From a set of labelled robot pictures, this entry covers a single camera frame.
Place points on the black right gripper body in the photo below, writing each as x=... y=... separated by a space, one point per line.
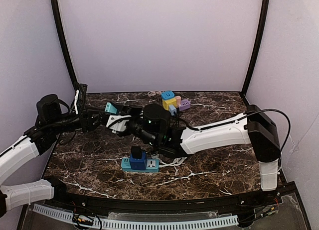
x=133 y=127

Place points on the left black frame post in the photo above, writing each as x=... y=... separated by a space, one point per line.
x=63 y=42

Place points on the white slotted cable duct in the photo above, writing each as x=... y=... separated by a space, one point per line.
x=126 y=221

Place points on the teal small charger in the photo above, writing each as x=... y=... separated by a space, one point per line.
x=109 y=108

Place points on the light blue charger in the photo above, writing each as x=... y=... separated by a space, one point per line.
x=172 y=110

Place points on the right black frame post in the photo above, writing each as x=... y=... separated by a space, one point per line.
x=256 y=46

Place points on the blue adapter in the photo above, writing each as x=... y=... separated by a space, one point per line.
x=167 y=95

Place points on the black plug adapter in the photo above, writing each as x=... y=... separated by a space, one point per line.
x=136 y=152

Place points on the teal power strip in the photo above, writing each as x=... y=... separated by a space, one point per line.
x=152 y=166

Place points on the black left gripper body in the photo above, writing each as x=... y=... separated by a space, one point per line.
x=86 y=121

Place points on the purple power strip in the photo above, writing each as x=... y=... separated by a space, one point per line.
x=185 y=104

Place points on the black frame post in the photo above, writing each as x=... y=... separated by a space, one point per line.
x=256 y=46
x=63 y=42

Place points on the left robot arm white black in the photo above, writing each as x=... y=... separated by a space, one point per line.
x=54 y=118

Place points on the black front aluminium rail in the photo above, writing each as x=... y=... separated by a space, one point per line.
x=238 y=204

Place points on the yellow cube socket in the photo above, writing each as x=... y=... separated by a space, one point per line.
x=168 y=102

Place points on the dark blue cube socket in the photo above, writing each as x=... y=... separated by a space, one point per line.
x=139 y=164

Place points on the pink charger plug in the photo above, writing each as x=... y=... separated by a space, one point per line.
x=177 y=101

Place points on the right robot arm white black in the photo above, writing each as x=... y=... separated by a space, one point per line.
x=152 y=125

